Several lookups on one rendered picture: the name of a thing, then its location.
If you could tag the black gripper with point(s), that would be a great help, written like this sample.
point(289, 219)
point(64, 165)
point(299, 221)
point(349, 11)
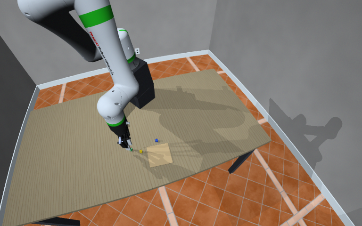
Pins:
point(124, 139)

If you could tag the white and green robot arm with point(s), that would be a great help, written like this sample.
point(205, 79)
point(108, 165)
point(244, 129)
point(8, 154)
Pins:
point(103, 41)

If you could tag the beige square mat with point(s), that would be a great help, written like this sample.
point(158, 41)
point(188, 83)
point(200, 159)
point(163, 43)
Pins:
point(159, 155)

